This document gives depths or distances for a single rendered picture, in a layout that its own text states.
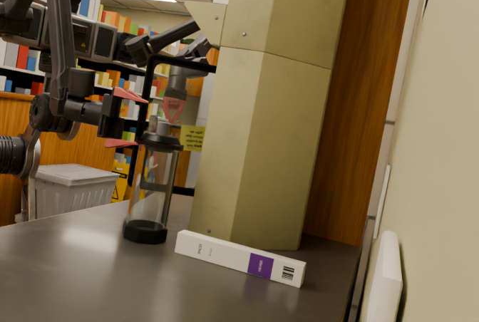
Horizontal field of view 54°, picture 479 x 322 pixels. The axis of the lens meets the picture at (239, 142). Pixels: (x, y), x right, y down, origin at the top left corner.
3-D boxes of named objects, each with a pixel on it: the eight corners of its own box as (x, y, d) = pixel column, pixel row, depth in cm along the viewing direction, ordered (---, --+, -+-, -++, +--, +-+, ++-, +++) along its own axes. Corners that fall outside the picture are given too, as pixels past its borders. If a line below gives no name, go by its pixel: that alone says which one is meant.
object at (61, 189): (115, 215, 363) (121, 174, 362) (63, 229, 306) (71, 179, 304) (70, 203, 376) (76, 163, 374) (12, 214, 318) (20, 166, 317)
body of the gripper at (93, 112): (110, 94, 107) (83, 89, 109) (102, 138, 107) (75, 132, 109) (125, 97, 113) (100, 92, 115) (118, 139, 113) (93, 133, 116)
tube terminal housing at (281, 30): (308, 237, 138) (358, -25, 134) (284, 264, 107) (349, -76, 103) (229, 217, 145) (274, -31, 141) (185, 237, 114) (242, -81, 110)
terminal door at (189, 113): (227, 201, 144) (250, 72, 142) (125, 187, 138) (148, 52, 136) (226, 201, 145) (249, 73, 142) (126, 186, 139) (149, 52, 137)
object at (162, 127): (187, 154, 109) (192, 126, 108) (163, 154, 101) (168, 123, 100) (155, 147, 113) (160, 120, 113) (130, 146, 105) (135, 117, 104)
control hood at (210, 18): (256, 67, 143) (262, 34, 142) (219, 45, 112) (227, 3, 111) (221, 62, 146) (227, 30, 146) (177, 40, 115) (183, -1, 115)
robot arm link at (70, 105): (74, 118, 117) (59, 120, 112) (77, 91, 116) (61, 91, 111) (98, 123, 115) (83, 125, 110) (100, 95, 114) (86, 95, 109)
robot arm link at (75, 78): (81, 111, 123) (48, 110, 117) (85, 68, 121) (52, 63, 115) (102, 120, 114) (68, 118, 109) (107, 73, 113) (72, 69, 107)
